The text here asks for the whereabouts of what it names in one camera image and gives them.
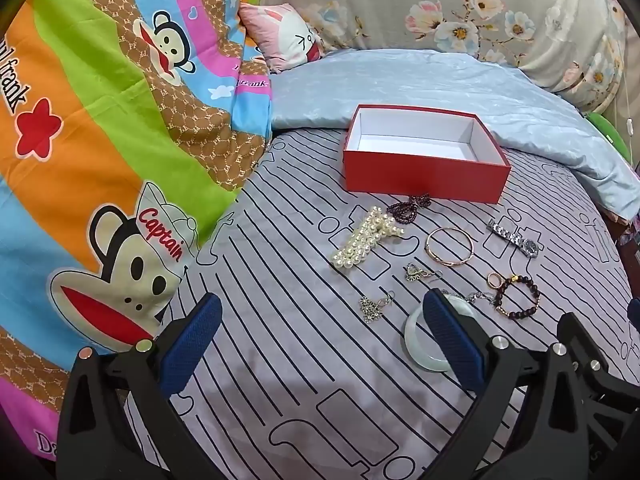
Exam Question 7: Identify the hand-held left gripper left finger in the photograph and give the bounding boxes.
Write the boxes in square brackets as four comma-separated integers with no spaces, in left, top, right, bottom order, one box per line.
[56,292,223,480]

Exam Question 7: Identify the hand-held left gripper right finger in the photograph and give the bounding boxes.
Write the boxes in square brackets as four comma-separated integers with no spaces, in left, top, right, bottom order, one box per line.
[422,288,585,480]

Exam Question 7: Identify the pale green jade bangle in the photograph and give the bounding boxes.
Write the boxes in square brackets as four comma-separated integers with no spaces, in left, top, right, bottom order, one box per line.
[404,295,473,373]

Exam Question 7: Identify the thin silver chain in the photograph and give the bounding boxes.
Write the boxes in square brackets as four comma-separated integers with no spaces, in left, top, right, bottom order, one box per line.
[442,287,496,306]

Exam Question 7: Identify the brown bead bracelet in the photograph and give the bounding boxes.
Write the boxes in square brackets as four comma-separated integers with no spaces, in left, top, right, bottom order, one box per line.
[495,274,542,320]

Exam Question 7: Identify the rose gold bangle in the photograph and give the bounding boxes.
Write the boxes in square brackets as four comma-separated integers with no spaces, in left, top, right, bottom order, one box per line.
[425,226,474,268]

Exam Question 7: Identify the silver wristwatch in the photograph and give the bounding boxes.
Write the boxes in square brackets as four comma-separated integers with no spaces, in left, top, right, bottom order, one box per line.
[486,218,543,259]

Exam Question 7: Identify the dark purple bead necklace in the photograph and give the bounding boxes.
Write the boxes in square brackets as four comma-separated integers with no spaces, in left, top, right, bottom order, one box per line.
[385,194,433,226]

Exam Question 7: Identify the red cardboard box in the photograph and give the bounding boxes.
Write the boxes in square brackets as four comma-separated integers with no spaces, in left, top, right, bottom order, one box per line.
[341,104,512,206]

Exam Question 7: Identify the silver heart earring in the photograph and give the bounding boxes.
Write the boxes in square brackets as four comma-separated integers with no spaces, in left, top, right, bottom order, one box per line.
[403,262,444,283]

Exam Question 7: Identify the silver earring left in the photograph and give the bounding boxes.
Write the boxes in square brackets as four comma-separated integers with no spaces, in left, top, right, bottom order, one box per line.
[357,290,396,323]

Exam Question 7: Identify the grey striped bedsheet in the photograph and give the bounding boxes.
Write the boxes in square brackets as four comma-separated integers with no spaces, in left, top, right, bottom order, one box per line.
[122,127,640,480]

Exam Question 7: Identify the green object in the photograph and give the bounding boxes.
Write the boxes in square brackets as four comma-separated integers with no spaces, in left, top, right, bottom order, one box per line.
[585,110,632,161]

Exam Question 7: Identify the light blue blanket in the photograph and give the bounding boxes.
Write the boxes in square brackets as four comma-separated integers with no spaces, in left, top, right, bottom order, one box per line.
[270,49,640,221]

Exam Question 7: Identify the colourful cartoon monkey quilt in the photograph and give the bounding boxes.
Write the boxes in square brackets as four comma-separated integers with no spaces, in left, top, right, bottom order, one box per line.
[0,0,275,466]

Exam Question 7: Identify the pink rabbit pillow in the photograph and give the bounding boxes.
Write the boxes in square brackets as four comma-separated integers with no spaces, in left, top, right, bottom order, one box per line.
[237,2,327,73]

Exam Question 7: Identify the grey floral quilt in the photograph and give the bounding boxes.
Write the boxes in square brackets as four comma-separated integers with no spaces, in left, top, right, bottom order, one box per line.
[260,0,628,111]

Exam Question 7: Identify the white pearl necklace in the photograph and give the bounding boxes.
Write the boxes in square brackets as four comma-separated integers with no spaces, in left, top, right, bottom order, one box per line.
[331,206,406,272]

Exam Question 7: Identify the white cord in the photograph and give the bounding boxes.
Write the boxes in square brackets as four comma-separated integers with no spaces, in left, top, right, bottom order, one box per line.
[611,60,640,171]

